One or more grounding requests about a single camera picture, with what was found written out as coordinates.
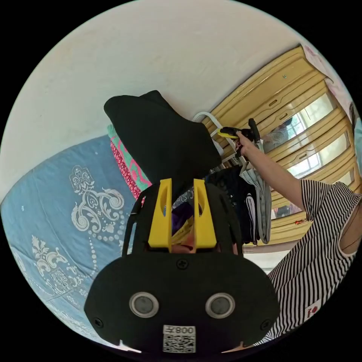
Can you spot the bed with blue printed sheet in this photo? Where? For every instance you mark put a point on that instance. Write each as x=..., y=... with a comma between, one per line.
x=53, y=198

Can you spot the white clothes rack with clothes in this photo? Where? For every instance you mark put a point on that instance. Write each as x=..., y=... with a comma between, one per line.
x=251, y=198

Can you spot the yellow cupboard with mirrors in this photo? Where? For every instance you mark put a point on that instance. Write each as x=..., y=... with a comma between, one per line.
x=299, y=84

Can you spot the pink floral curtain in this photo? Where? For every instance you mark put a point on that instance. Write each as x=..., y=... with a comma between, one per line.
x=325, y=70

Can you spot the black pillow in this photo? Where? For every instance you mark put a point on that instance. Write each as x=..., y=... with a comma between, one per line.
x=161, y=138

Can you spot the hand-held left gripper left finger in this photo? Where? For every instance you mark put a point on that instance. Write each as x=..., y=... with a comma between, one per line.
x=158, y=223

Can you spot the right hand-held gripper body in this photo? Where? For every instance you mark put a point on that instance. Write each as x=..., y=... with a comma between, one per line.
x=245, y=133

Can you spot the pink green folded blanket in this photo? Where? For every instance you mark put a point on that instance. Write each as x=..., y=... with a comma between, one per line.
x=128, y=167

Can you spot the pile of clothes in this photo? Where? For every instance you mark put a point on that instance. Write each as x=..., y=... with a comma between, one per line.
x=182, y=223

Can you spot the person's right hand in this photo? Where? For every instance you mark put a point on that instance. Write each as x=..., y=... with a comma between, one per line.
x=245, y=144

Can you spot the person's body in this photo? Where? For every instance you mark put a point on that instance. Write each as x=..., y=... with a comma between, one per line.
x=314, y=254

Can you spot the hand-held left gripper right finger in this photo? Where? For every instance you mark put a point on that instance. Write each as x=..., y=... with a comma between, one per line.
x=206, y=226

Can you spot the person's right forearm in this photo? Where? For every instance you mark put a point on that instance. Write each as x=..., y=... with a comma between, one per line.
x=275, y=174

